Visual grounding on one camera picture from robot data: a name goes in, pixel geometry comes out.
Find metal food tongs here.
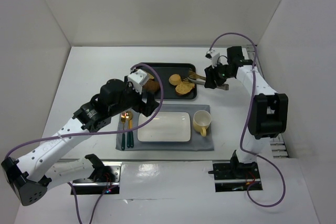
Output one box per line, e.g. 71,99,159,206
181,70,229,91

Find bread slice with seeds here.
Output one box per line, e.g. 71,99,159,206
175,81,195,95

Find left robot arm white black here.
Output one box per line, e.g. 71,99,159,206
1,78,162,206

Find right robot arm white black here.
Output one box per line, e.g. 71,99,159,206
204,46,288,167

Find dark brown bread loaf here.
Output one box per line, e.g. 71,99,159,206
143,79,161,93

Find round yellow bread bun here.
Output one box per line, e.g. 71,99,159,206
169,74,182,86

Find white rectangular plate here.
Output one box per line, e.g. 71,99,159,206
137,112,191,143

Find yellow ceramic mug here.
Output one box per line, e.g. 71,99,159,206
193,110,212,137

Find black baking tray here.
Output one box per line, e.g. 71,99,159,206
144,62,197,100

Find grey cloth placemat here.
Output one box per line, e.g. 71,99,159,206
126,104,214,151

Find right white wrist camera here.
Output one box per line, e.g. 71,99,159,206
205,49,221,68

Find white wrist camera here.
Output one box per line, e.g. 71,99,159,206
205,49,221,68
126,69,153,94

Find gold fork green handle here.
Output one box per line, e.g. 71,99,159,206
121,112,127,151

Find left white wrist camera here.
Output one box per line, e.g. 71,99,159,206
126,69,153,94

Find gold spoon green handle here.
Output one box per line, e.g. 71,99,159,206
126,111,134,148

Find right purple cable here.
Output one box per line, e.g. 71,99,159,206
210,33,286,206

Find aluminium rail frame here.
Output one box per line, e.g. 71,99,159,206
246,45,289,158

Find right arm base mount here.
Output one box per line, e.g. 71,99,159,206
208,151,263,193

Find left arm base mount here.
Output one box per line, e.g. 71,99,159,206
72,154,121,195

